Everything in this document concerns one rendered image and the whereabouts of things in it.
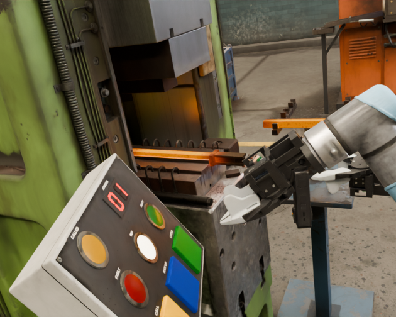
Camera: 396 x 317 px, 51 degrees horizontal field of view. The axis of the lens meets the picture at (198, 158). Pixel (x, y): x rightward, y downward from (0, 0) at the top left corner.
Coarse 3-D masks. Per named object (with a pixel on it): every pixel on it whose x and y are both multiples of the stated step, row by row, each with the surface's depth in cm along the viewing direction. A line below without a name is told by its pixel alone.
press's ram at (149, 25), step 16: (112, 0) 96; (128, 0) 94; (144, 0) 92; (160, 0) 96; (176, 0) 101; (192, 0) 108; (208, 0) 116; (112, 16) 98; (128, 16) 96; (144, 16) 94; (160, 16) 96; (176, 16) 102; (192, 16) 109; (208, 16) 116; (112, 32) 100; (128, 32) 98; (144, 32) 96; (160, 32) 96; (176, 32) 102
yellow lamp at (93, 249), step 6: (84, 240) 56; (90, 240) 57; (96, 240) 58; (84, 246) 56; (90, 246) 56; (96, 246) 58; (102, 246) 59; (84, 252) 55; (90, 252) 56; (96, 252) 57; (102, 252) 58; (90, 258) 55; (96, 258) 56; (102, 258) 57
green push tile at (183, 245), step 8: (176, 232) 80; (184, 232) 83; (176, 240) 78; (184, 240) 80; (192, 240) 83; (176, 248) 76; (184, 248) 78; (192, 248) 81; (200, 248) 84; (184, 256) 77; (192, 256) 79; (200, 256) 82; (192, 264) 77; (200, 264) 80
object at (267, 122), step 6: (264, 120) 148; (270, 120) 147; (276, 120) 146; (282, 120) 145; (288, 120) 144; (294, 120) 143; (300, 120) 142; (306, 120) 141; (312, 120) 140; (318, 120) 139; (264, 126) 148; (270, 126) 146; (282, 126) 145; (288, 126) 144; (294, 126) 143; (300, 126) 142; (306, 126) 141; (312, 126) 140
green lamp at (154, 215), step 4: (148, 208) 77; (152, 208) 78; (148, 212) 76; (152, 212) 77; (156, 212) 79; (152, 216) 76; (156, 216) 77; (160, 216) 79; (152, 220) 76; (156, 220) 77; (160, 220) 78; (156, 224) 76; (160, 224) 77
